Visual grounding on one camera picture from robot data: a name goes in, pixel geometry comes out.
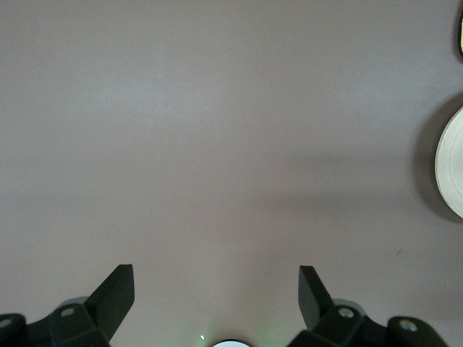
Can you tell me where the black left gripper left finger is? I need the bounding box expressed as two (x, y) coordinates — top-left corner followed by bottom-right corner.
(0, 265), (135, 347)

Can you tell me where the round light wooden plate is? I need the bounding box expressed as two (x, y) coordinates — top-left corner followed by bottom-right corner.
(435, 106), (463, 220)

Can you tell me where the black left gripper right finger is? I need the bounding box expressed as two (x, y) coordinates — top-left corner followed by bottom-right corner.
(289, 266), (446, 347)

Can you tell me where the yellow quilted oven mitt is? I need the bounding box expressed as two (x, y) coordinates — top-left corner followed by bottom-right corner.
(454, 0), (463, 67)

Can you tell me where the white round disc black rim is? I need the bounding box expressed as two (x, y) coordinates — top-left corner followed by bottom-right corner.
(211, 338), (251, 347)

